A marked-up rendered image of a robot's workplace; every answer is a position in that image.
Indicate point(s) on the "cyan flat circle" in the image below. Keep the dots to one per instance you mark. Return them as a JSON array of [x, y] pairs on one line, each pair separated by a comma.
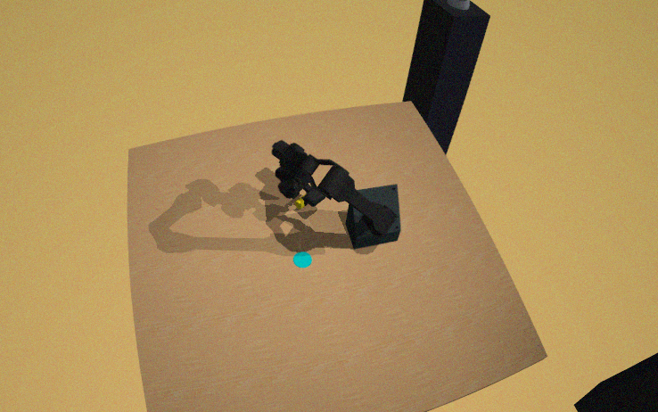
[[302, 259]]

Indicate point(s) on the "yellow cylinder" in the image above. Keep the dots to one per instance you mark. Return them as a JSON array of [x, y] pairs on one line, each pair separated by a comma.
[[300, 203]]

